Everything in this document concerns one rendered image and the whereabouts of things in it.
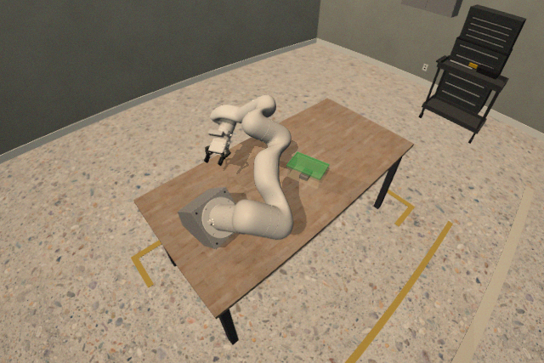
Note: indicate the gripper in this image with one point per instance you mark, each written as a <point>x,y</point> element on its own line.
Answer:
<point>218,146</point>

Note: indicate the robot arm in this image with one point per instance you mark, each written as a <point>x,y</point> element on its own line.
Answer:
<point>272,219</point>

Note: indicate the green rectangular lid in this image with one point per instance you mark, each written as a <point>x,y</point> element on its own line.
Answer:
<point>308,165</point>

